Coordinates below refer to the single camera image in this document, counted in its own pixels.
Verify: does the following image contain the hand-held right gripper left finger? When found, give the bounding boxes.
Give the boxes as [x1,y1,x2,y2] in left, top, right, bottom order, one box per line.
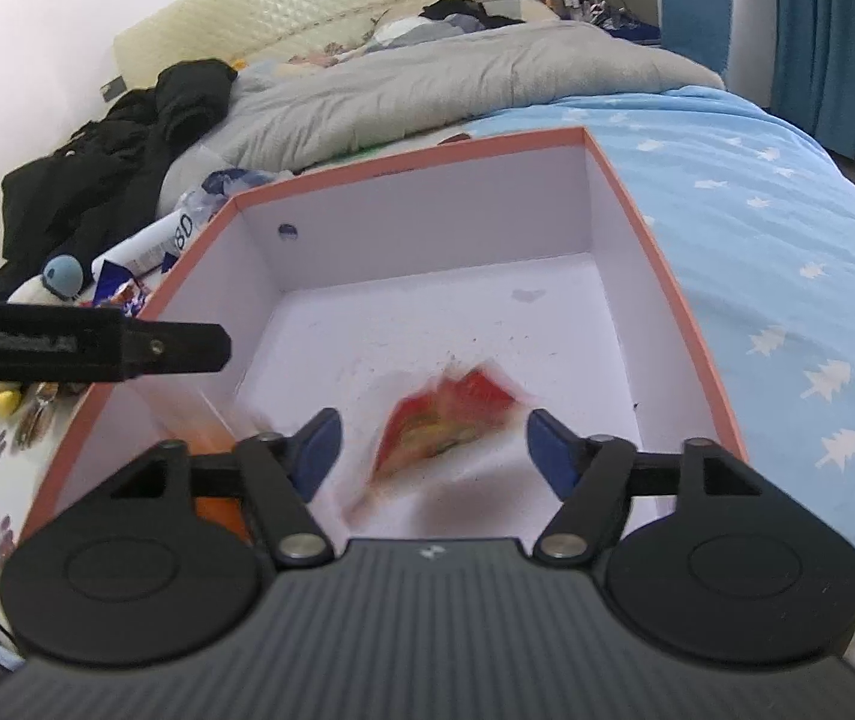
[101,407,343,568]

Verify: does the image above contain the black clothes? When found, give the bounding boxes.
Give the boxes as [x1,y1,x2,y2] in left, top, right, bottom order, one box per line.
[419,0,522,35]

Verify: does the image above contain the clear plastic bag blue print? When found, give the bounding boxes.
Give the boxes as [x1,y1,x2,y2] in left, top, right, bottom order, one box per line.
[172,167,297,230]

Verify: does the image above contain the white food-print sheet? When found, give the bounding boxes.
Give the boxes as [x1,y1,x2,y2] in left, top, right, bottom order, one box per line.
[0,382,87,661]

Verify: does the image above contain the white cylindrical packet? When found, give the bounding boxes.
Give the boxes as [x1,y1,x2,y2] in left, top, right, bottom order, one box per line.
[91,211,199,282]

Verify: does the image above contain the blue curtain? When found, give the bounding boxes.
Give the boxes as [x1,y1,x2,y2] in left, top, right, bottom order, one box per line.
[768,0,855,166]

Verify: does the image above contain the blue tree-print bedsheet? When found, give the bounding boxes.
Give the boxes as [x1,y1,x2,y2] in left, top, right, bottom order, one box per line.
[472,86,855,593]

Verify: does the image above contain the row of small bottles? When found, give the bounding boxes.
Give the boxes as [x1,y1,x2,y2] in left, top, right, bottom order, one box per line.
[536,0,608,22]

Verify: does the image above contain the blue snack packet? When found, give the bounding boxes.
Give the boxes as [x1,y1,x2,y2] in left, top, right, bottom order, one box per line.
[89,262,154,316]

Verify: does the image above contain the black jacket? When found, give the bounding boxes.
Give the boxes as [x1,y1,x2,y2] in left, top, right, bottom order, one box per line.
[0,58,239,301]

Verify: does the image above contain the blue padded board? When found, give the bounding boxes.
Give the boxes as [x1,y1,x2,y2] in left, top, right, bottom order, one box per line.
[658,0,736,83]

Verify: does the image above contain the red snack packet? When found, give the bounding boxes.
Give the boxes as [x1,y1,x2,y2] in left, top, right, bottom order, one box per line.
[371,364,529,477]

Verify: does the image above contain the grey comforter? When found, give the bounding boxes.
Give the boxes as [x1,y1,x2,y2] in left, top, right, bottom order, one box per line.
[157,19,724,218]

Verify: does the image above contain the cream quilted headboard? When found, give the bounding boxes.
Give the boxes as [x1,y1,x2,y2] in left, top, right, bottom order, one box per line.
[112,0,522,80]

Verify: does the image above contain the blue and white plush toy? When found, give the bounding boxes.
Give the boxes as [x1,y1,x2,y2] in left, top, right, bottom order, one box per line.
[0,255,87,415]

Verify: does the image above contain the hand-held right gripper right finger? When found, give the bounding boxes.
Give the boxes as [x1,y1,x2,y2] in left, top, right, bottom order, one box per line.
[526,408,767,565]

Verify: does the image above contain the pink cardboard box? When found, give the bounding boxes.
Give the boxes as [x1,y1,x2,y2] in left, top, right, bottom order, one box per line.
[18,127,749,548]

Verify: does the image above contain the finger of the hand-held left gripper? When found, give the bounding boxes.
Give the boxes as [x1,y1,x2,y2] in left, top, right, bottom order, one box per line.
[127,321,232,375]

